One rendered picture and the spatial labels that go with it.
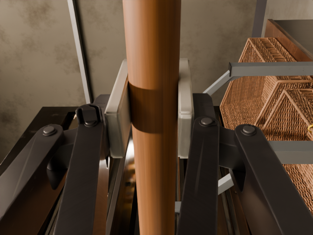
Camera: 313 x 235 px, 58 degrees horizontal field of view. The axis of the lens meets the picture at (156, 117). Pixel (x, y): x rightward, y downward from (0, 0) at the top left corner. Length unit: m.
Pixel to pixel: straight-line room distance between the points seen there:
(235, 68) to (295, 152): 0.48
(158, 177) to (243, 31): 3.88
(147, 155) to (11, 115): 4.98
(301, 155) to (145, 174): 0.57
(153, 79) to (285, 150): 0.58
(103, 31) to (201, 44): 1.34
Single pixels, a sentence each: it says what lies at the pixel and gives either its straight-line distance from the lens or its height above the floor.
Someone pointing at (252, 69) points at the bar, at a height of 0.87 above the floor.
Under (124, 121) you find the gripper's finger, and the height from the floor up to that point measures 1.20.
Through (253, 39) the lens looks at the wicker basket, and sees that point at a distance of 1.75.
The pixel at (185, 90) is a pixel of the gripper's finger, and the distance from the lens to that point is 0.15.
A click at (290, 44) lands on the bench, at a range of 1.60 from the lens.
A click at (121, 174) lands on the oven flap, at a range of 1.26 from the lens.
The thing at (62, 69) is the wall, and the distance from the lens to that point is 4.39.
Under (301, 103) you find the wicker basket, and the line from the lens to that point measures 1.14.
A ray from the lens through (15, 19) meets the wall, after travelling 4.41.
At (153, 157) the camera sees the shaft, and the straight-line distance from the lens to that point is 0.18.
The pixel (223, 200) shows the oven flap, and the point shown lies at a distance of 1.31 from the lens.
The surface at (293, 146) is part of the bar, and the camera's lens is 0.73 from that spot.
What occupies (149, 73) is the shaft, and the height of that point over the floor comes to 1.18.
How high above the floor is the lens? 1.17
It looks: 3 degrees up
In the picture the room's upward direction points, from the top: 90 degrees counter-clockwise
